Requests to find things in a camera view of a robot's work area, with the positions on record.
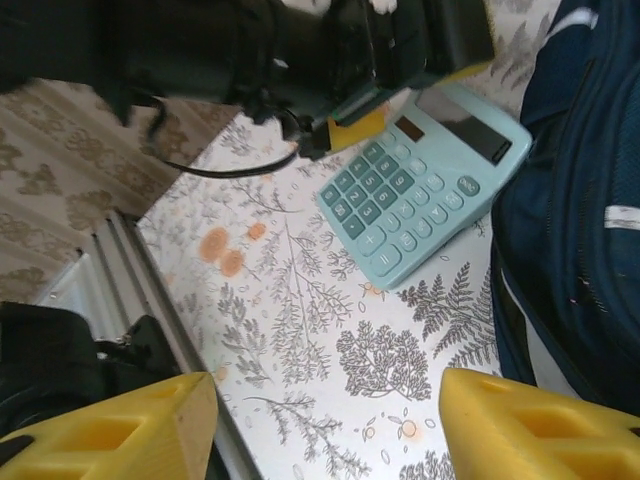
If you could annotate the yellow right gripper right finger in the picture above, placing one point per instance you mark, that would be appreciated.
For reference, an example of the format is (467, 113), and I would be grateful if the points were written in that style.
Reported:
(540, 440)

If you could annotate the navy blue student backpack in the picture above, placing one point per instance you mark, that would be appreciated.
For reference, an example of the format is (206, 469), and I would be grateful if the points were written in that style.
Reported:
(575, 225)

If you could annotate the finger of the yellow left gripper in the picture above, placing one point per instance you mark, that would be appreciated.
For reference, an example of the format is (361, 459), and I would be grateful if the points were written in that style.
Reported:
(467, 72)
(357, 129)

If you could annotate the teal desk calculator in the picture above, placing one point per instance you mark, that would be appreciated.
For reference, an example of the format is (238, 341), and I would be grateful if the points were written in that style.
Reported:
(425, 195)

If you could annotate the aluminium left side rail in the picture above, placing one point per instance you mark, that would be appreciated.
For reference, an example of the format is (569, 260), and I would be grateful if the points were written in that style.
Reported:
(150, 300)

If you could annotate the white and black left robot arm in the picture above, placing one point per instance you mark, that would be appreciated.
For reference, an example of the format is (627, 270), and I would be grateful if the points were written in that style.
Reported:
(50, 360)

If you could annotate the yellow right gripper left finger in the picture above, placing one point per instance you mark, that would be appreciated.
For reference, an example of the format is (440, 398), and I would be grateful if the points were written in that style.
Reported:
(100, 435)

